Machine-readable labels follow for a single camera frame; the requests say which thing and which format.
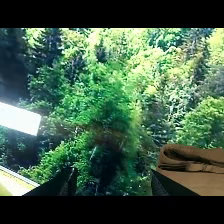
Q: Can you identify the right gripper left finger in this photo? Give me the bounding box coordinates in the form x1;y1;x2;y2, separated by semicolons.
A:
23;166;80;197

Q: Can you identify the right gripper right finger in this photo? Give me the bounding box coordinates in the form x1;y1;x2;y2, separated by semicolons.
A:
151;168;201;197

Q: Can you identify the brown garment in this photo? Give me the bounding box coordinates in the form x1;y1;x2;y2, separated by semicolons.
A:
155;143;224;197

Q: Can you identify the silver frame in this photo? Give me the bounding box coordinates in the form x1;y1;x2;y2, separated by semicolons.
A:
0;164;41;197

